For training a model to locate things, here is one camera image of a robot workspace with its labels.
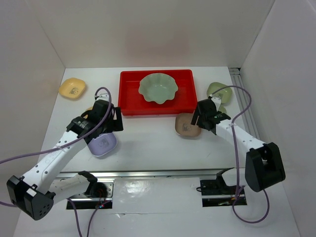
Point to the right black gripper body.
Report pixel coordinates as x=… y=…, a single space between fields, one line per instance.
x=200 y=121

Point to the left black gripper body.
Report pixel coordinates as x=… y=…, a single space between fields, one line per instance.
x=107 y=127

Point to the green square dish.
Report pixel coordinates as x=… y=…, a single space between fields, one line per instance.
x=222 y=109
x=221 y=91

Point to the pink-brown square dish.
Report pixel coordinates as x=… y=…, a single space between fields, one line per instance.
x=184 y=128

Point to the lavender square dish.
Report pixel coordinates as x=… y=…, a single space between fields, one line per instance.
x=103 y=144

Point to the yellow square dish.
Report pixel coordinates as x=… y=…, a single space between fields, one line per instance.
x=72 y=88

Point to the large green scalloped bowl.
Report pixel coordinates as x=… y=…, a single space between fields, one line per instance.
x=158 y=88

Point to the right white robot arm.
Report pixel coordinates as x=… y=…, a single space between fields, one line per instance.
x=258 y=164

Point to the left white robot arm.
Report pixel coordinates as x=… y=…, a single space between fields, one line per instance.
x=36 y=191

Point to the red plastic bin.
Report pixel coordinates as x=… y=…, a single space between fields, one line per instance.
x=132 y=103

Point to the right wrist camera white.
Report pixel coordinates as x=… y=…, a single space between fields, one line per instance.
x=217 y=102

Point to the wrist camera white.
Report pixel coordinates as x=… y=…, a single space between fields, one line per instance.
x=103 y=96
x=217 y=102

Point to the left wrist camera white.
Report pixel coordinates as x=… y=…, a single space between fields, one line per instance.
x=103 y=96

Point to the aluminium rail right side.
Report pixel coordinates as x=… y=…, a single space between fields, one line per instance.
x=243 y=100

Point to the aluminium rail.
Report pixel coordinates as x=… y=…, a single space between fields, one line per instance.
x=243 y=100
x=157 y=173

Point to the aluminium rail front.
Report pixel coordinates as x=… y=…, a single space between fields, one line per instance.
x=157 y=173

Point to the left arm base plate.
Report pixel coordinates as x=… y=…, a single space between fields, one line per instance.
x=101 y=197

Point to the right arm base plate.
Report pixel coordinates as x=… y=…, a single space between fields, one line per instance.
x=215 y=193

